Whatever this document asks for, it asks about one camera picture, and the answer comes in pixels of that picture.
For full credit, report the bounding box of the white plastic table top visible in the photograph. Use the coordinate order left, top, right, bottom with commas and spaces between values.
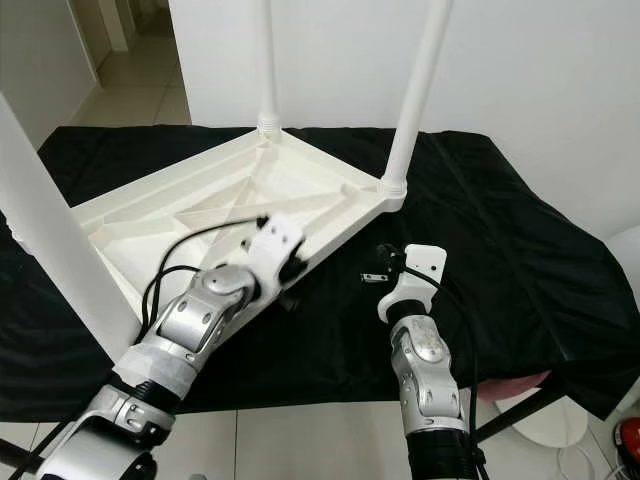
60, 125, 409, 331

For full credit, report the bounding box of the black table cloth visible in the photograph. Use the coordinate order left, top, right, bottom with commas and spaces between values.
0, 125, 640, 421

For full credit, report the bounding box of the pink stool seat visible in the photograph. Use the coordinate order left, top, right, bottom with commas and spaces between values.
480, 372, 553, 401

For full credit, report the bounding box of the black table leg bar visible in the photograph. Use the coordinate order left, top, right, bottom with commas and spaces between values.
0, 442, 53, 473
470, 385, 566, 441

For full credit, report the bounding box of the white round stand base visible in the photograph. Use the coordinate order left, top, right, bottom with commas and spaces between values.
510, 400, 589, 448

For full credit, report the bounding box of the red round floor object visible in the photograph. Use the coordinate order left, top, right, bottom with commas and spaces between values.
620, 418, 640, 461

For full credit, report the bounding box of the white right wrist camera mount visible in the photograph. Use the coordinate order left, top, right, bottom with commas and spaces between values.
378, 243, 448, 323

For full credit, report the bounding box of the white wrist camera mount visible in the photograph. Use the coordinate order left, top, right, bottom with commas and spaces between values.
378, 243, 448, 323
245, 215, 306, 296

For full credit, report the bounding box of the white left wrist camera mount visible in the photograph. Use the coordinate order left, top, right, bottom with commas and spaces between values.
245, 215, 306, 296

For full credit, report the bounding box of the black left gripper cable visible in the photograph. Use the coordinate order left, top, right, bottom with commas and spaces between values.
145, 263, 203, 331

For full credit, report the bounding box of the white floor cable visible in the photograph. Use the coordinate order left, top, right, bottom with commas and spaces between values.
555, 445, 611, 480

